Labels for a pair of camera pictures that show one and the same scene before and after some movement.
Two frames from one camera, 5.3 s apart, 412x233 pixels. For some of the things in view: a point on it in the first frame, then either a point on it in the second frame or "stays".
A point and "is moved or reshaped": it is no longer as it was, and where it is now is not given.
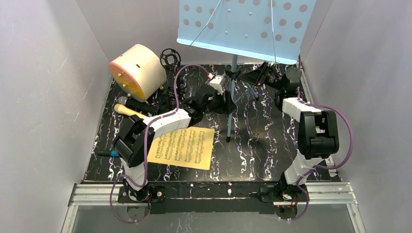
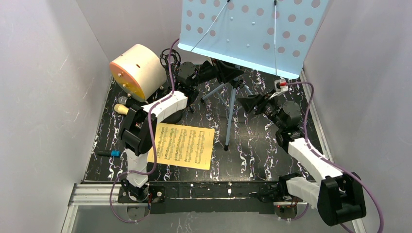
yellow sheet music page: (191, 147) stays
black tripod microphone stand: (170, 58) stays
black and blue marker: (112, 153) stays
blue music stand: (271, 30) is moved or reshaped
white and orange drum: (139, 72) stays
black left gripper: (223, 101) → (212, 72)
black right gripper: (266, 76) → (260, 103)
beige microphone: (123, 110) stays
